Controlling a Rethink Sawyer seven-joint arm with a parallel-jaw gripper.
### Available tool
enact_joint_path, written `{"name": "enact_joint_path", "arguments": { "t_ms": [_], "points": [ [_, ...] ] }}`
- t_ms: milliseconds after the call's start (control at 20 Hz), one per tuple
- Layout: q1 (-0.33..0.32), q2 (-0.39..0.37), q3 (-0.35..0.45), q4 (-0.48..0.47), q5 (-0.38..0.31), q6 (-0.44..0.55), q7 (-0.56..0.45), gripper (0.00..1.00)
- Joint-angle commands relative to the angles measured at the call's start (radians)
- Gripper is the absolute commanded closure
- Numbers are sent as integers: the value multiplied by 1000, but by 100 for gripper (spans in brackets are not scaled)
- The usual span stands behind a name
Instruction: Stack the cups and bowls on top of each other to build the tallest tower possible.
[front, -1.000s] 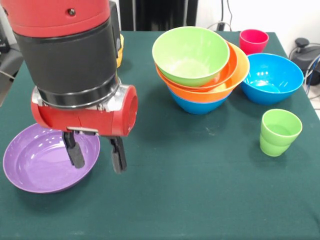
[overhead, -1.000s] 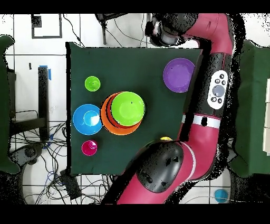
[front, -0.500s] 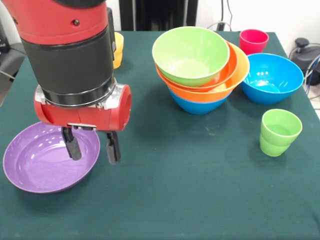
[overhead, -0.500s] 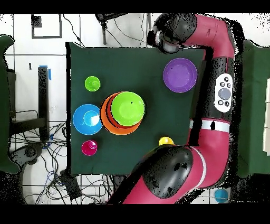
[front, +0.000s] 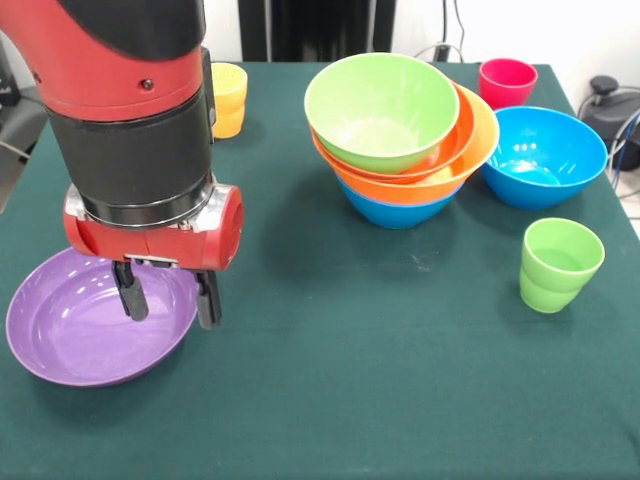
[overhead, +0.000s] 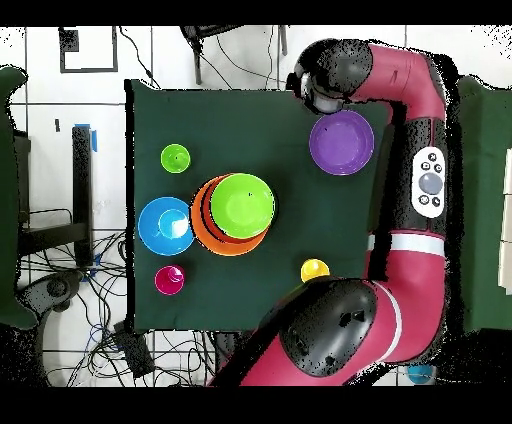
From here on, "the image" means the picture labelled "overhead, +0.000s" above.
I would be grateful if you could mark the green bowl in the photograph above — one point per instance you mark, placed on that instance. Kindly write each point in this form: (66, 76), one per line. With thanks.
(242, 206)

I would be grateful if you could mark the orange-red shallow bowl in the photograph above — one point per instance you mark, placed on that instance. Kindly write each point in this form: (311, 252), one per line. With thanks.
(207, 224)

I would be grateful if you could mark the large yellow-orange bowl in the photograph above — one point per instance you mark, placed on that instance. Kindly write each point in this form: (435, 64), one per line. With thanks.
(198, 224)

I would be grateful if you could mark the purple bowl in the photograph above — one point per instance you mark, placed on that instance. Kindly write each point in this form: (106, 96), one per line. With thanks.
(341, 142)

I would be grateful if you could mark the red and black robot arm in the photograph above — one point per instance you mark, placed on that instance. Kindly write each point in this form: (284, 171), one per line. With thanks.
(416, 300)

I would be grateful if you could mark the yellow cup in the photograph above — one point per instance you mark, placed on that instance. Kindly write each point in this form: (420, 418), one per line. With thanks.
(314, 268)

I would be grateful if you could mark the dark green tablecloth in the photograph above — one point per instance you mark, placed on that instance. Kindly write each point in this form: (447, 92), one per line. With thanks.
(240, 120)

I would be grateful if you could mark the green cup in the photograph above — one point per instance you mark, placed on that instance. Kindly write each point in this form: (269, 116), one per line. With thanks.
(176, 162)

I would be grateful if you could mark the light blue bowl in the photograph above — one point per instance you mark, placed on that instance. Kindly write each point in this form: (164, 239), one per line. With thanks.
(152, 240)

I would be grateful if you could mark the red cup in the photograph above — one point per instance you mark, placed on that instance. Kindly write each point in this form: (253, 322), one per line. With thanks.
(168, 282)

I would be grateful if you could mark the blue cup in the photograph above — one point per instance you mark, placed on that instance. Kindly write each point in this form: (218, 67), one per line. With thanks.
(420, 374)

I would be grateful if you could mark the green cloth side table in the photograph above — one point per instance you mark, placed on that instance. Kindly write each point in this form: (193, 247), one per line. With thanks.
(8, 200)
(490, 200)

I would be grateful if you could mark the black table frame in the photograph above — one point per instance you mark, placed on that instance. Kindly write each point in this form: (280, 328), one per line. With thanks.
(82, 180)

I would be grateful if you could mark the black floor frame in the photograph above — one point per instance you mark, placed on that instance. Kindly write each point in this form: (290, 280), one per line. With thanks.
(68, 40)

